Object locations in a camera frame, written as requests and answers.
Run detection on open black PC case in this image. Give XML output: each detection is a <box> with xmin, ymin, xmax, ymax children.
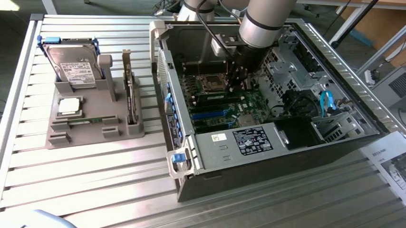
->
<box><xmin>149</xmin><ymin>19</ymin><xmax>392</xmax><ymax>203</ymax></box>

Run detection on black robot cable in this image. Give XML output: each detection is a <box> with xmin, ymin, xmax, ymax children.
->
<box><xmin>197</xmin><ymin>0</ymin><xmax>235</xmax><ymax>63</ymax></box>

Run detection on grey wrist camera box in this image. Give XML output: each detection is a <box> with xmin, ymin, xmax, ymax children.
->
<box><xmin>211</xmin><ymin>34</ymin><xmax>242</xmax><ymax>57</ymax></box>

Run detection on graphics card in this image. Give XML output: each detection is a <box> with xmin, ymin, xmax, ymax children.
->
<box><xmin>122</xmin><ymin>49</ymin><xmax>141</xmax><ymax>124</ymax></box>

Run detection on hard disk in blue caddy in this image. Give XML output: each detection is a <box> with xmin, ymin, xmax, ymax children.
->
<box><xmin>36</xmin><ymin>35</ymin><xmax>106</xmax><ymax>90</ymax></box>

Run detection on wooden desk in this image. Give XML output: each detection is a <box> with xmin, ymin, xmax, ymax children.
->
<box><xmin>330</xmin><ymin>0</ymin><xmax>406</xmax><ymax>65</ymax></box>

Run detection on white power strip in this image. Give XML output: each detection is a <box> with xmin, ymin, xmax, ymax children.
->
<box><xmin>364</xmin><ymin>69</ymin><xmax>381</xmax><ymax>84</ymax></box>

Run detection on grey parts rack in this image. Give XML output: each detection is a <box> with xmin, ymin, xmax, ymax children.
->
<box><xmin>46</xmin><ymin>54</ymin><xmax>146</xmax><ymax>150</ymax></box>

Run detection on silver CPU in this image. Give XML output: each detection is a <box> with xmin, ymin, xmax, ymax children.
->
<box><xmin>58</xmin><ymin>97</ymin><xmax>83</xmax><ymax>114</ymax></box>

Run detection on metal disk bay cage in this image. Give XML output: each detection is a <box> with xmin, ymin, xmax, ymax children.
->
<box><xmin>263</xmin><ymin>46</ymin><xmax>334</xmax><ymax>95</ymax></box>

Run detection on grey power supply unit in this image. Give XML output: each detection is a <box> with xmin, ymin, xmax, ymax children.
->
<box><xmin>194</xmin><ymin>123</ymin><xmax>289</xmax><ymax>172</ymax></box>

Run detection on grey computer tower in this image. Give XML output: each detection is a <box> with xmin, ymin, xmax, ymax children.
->
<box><xmin>370</xmin><ymin>66</ymin><xmax>406</xmax><ymax>115</ymax></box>

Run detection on green motherboard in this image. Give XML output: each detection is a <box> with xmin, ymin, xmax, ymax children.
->
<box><xmin>179</xmin><ymin>71</ymin><xmax>274</xmax><ymax>134</ymax></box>

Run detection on printed paper sheet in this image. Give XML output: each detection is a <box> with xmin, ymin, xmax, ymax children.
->
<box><xmin>357</xmin><ymin>131</ymin><xmax>406</xmax><ymax>200</ymax></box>

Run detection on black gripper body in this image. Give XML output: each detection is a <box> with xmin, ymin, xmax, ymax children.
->
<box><xmin>235</xmin><ymin>44</ymin><xmax>271</xmax><ymax>73</ymax></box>

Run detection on blue SATA wire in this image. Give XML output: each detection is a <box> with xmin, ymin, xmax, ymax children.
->
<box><xmin>320</xmin><ymin>91</ymin><xmax>338</xmax><ymax>119</ymax></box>

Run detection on CPU socket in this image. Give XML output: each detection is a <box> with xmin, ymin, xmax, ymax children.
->
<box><xmin>197</xmin><ymin>74</ymin><xmax>230</xmax><ymax>92</ymax></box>

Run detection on installed green RAM stick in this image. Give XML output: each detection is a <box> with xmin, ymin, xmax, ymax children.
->
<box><xmin>194</xmin><ymin>93</ymin><xmax>243</xmax><ymax>102</ymax></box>

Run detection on white and blue object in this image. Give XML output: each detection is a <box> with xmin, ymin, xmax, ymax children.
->
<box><xmin>31</xmin><ymin>209</ymin><xmax>78</xmax><ymax>228</ymax></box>

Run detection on blue expansion slot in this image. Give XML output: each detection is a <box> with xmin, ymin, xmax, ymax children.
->
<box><xmin>191</xmin><ymin>110</ymin><xmax>231</xmax><ymax>120</ymax></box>

